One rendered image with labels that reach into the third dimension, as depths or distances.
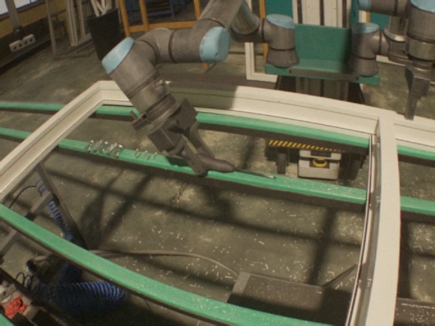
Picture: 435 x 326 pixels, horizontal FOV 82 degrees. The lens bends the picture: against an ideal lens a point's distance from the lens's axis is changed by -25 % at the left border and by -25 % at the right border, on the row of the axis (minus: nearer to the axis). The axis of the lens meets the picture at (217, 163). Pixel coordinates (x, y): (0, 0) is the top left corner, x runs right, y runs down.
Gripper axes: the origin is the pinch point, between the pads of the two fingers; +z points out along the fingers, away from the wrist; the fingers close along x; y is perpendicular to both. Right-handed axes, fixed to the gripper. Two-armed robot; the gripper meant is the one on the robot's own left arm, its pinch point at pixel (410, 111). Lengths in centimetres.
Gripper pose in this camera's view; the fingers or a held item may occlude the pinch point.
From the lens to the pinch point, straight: 91.6
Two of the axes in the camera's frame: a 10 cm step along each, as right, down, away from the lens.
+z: 1.1, 7.8, 6.2
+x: 3.9, -6.1, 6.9
